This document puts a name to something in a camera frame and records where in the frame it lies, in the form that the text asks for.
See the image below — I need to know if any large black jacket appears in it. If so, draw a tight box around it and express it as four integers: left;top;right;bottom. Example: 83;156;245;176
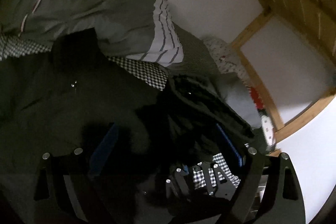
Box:
1;30;255;223

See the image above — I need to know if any white dotted pillow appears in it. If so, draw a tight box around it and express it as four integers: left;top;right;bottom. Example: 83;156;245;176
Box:
202;36;251;85

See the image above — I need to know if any folded grey clothes stack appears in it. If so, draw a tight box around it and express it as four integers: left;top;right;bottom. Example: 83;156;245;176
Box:
215;73;261;129

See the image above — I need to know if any black white checkered bedsheet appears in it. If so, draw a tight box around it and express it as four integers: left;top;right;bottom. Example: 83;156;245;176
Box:
1;34;240;188

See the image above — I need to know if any grey striped duvet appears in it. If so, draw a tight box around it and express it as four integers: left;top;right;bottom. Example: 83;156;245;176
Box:
1;0;218;76

